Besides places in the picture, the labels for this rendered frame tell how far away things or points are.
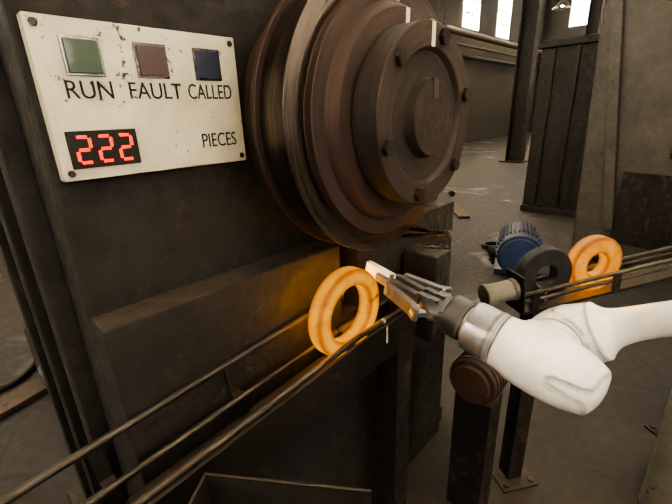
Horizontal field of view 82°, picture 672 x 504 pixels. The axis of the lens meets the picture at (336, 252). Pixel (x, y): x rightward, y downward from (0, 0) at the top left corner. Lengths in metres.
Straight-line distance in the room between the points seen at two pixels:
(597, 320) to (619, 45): 2.74
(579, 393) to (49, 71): 0.78
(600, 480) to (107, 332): 1.49
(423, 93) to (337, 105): 0.14
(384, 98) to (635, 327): 0.53
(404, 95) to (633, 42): 2.82
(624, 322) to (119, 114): 0.81
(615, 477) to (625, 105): 2.38
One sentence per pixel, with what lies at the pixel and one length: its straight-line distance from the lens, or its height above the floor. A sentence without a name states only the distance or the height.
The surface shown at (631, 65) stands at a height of 1.36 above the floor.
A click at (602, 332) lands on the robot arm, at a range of 0.78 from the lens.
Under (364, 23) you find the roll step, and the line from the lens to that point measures 0.63.
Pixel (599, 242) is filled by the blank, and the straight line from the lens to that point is 1.23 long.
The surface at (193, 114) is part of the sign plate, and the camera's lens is 0.63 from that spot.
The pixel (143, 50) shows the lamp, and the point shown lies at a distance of 0.61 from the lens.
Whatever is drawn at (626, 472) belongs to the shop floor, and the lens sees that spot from 1.73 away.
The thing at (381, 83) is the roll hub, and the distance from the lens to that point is 0.57.
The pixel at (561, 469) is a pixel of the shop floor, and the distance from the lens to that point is 1.64.
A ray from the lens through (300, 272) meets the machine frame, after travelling 0.74.
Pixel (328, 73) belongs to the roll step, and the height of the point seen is 1.18.
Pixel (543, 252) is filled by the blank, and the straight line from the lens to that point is 1.12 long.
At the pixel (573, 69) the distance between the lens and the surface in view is 4.83.
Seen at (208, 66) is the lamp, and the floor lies 1.20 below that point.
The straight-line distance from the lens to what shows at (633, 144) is 3.33.
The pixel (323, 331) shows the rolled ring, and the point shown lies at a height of 0.75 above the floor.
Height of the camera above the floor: 1.13
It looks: 20 degrees down
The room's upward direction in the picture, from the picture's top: 2 degrees counter-clockwise
